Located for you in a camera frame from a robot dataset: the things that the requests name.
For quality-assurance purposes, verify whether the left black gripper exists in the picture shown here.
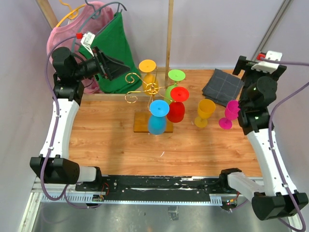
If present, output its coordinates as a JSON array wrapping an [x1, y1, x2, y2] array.
[[73, 46, 130, 81]]

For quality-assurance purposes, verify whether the pink wine glass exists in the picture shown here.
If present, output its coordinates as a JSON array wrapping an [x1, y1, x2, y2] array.
[[219, 100, 240, 130]]

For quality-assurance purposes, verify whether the blue wine glass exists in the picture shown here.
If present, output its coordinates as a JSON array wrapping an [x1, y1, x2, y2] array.
[[148, 100, 169, 135]]

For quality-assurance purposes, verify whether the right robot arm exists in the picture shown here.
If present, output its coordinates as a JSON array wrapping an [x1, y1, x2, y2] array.
[[218, 52, 309, 220]]

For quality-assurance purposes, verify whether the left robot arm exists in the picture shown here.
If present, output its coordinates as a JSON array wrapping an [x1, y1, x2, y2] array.
[[29, 47, 130, 191]]

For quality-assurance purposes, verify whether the orange yellow wine glass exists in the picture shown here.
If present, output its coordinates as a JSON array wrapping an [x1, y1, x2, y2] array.
[[139, 59, 158, 91]]

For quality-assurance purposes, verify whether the amber rack base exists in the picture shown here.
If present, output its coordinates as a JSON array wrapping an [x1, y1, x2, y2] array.
[[133, 112, 173, 133]]

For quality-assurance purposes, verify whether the green wine glass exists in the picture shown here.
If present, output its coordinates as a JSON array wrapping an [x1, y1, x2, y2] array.
[[164, 69, 185, 105]]

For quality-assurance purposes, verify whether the red wine glass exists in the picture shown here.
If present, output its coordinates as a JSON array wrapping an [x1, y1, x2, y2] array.
[[167, 87, 189, 123]]

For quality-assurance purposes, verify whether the grey folded cloth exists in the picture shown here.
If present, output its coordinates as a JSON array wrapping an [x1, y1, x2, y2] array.
[[202, 69, 244, 107]]

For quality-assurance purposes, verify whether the green shirt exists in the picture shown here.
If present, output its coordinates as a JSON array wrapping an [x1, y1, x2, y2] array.
[[92, 13, 142, 94]]

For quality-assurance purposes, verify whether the pink shirt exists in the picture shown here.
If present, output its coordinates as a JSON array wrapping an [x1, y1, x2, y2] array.
[[46, 1, 113, 94]]

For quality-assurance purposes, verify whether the yellow clothes hanger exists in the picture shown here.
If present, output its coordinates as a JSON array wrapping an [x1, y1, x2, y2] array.
[[56, 0, 85, 28]]

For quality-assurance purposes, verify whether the aluminium corner profile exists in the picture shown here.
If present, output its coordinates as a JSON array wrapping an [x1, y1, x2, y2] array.
[[251, 0, 294, 60]]

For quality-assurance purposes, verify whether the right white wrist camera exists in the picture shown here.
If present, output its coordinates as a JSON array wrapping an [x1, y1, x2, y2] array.
[[252, 51, 283, 73]]

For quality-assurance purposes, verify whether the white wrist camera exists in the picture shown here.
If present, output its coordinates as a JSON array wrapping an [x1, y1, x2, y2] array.
[[252, 51, 283, 73], [81, 31, 95, 48]]

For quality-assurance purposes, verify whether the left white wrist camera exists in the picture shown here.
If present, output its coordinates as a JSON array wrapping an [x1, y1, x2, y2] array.
[[81, 31, 95, 48]]

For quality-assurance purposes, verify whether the gold wire glass rack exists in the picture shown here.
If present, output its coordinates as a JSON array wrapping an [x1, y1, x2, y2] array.
[[124, 67, 177, 111]]

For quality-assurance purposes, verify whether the wooden frame post centre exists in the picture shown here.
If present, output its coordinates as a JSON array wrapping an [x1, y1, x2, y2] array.
[[165, 0, 174, 88]]

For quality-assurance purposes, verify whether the wooden frame post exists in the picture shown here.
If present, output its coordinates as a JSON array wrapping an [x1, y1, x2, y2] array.
[[36, 0, 58, 29], [165, 0, 174, 88]]

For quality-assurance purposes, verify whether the wooden frame post left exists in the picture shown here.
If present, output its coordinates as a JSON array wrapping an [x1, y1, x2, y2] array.
[[36, 0, 58, 29]]

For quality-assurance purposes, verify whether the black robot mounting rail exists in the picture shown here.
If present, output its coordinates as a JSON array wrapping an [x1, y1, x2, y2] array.
[[75, 175, 237, 206]]

